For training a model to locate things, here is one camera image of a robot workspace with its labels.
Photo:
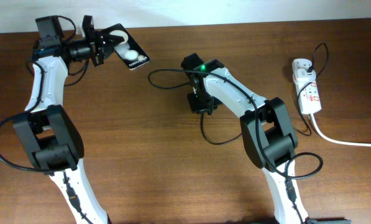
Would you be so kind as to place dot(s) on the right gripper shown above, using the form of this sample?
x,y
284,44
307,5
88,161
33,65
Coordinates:
x,y
194,107

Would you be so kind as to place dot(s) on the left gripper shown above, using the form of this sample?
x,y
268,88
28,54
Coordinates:
x,y
100,48

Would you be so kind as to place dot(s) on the black smartphone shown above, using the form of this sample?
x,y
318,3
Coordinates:
x,y
129,52

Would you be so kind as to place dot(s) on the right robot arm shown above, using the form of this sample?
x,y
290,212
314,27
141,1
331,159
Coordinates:
x,y
267,132

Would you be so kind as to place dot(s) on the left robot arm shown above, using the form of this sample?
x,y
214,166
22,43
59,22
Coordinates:
x,y
51,141

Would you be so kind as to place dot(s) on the white charger plug adapter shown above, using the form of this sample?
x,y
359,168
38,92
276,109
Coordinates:
x,y
302,76

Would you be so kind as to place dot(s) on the white power strip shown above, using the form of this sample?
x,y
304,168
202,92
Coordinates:
x,y
309,100

